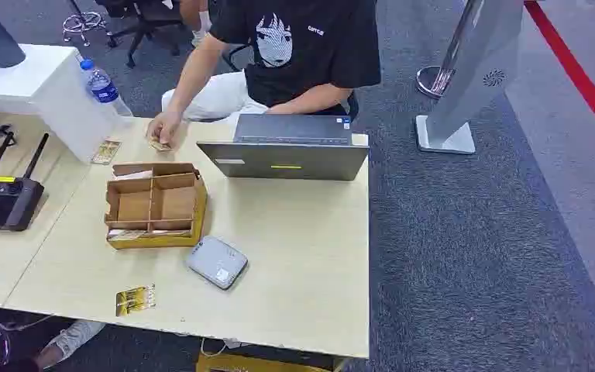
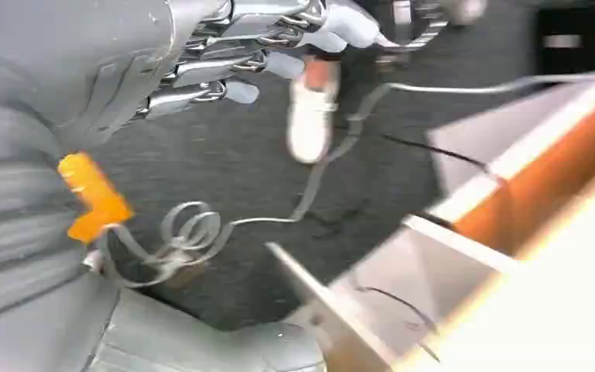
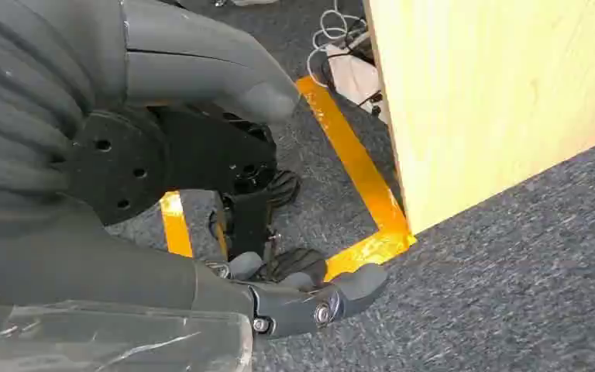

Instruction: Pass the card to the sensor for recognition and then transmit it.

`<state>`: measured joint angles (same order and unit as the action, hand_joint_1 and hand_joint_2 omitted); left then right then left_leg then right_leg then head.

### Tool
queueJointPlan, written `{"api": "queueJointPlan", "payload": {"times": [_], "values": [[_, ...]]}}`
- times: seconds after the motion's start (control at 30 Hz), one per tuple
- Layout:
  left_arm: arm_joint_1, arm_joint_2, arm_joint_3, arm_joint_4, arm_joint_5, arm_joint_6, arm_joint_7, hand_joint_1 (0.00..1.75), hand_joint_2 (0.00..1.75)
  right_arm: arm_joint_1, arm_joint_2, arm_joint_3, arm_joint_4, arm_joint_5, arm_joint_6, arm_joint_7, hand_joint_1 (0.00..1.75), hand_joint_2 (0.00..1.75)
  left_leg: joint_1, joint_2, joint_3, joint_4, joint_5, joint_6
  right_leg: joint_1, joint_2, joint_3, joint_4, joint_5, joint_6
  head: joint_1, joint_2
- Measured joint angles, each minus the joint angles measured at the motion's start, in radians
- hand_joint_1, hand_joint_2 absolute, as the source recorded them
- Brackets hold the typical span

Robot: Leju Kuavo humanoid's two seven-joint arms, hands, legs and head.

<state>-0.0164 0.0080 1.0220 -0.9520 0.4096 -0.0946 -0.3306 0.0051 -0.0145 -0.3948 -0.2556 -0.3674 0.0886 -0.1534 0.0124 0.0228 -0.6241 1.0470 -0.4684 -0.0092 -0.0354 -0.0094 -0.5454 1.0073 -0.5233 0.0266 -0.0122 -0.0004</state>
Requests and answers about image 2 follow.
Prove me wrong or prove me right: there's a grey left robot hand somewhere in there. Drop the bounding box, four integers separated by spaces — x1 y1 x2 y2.
0 0 327 372

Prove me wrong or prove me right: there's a thin black cable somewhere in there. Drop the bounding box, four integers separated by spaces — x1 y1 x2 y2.
382 134 491 173
353 285 442 363

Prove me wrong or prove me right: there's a grey floor cable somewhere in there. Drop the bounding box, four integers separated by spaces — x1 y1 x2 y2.
84 71 595 290

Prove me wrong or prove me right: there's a metal chair base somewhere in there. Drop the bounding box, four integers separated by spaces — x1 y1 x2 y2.
374 0 488 67

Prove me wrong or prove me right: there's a pale desk with wooden edge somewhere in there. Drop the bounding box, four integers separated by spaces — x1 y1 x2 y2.
265 56 595 372

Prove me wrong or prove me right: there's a black box with silver label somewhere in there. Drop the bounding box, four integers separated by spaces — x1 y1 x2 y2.
533 4 595 78

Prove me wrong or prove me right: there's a ribbed grey left arm sleeve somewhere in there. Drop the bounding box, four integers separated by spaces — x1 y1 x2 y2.
0 61 120 372

